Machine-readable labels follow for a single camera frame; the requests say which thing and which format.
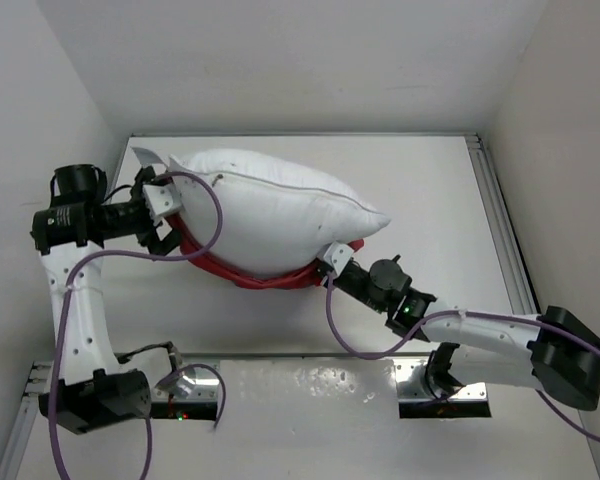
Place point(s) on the white front foam board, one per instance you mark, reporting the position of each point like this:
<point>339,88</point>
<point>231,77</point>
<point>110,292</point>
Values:
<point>338,419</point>

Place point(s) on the aluminium table frame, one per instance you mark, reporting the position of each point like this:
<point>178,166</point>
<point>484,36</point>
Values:
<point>448,223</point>

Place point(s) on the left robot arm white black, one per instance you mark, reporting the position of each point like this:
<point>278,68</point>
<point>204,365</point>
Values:
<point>95,388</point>

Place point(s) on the red patterned pillowcase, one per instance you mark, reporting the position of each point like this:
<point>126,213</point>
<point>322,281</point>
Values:
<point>260,280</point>

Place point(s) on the white pillow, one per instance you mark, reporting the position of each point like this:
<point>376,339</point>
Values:
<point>216,181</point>

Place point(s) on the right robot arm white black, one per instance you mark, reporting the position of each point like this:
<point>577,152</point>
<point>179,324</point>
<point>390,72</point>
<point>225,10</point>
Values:
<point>554,352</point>

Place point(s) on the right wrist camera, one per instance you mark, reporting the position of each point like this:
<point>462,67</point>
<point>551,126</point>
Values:
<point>336,256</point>

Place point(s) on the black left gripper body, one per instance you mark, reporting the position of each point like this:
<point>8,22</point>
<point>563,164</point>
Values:
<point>126,219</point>

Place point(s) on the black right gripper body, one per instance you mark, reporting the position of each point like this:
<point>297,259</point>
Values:
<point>353,283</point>

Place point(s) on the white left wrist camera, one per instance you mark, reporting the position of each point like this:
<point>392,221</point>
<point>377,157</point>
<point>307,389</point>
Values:
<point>162,201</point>

